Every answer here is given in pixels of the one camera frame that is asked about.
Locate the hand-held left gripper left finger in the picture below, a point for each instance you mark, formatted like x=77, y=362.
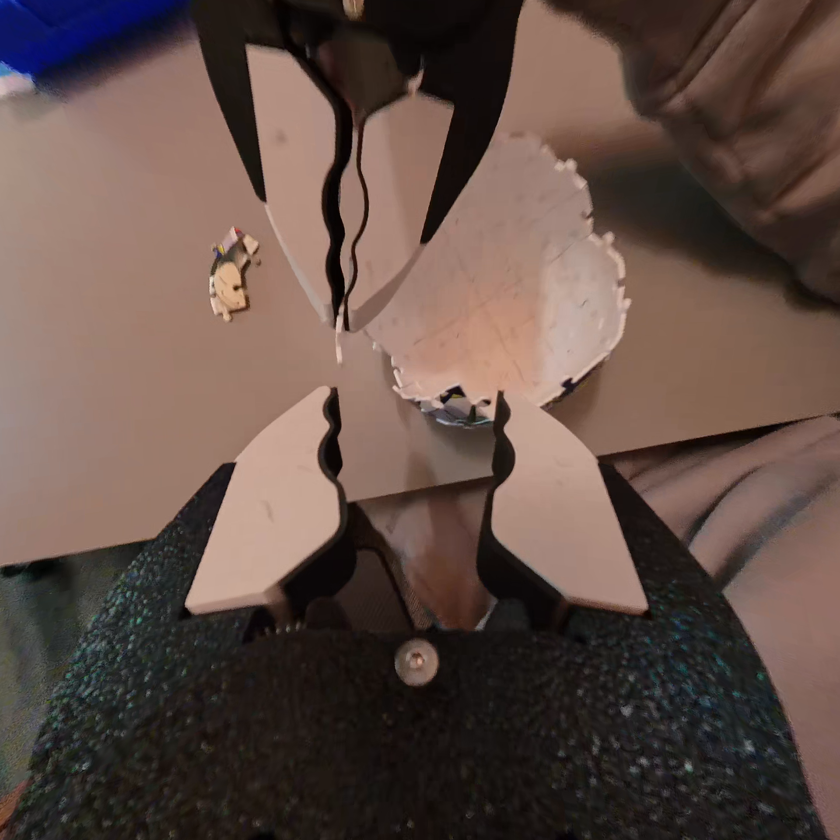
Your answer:
x=269, y=505

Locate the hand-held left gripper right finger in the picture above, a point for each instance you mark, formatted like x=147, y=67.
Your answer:
x=558, y=512

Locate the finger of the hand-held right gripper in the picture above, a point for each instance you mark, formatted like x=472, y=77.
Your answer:
x=295, y=164
x=400, y=197

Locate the half-built puzzle ball shell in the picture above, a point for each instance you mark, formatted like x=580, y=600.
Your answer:
x=499, y=295

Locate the single curved puzzle piece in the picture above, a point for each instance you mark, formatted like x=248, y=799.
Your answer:
x=338, y=344

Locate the person's right forearm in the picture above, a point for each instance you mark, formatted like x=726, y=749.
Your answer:
x=741, y=111

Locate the joined printed puzzle pieces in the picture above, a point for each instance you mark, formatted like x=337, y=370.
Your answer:
x=231, y=279

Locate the person's grey clothing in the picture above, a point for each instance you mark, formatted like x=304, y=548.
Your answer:
x=754, y=525

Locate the blue plastic bin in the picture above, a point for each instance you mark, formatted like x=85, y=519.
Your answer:
x=72, y=29

